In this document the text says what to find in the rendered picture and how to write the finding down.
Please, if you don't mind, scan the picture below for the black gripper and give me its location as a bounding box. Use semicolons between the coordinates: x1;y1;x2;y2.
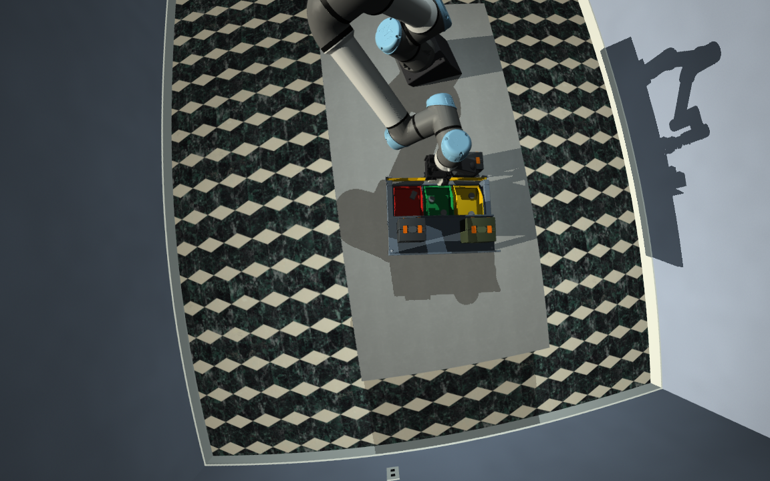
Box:
424;154;452;186

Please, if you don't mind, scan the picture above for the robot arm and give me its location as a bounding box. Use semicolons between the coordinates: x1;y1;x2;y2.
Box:
307;0;477;175

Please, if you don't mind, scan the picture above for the dark grey metal shelf rack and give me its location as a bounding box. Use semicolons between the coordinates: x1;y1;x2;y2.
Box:
385;176;501;256

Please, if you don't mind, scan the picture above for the yellow open bin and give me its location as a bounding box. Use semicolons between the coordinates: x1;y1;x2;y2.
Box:
451;185;484;215

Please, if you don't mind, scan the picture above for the red bin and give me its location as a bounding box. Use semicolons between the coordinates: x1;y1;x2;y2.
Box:
394;186;424;216

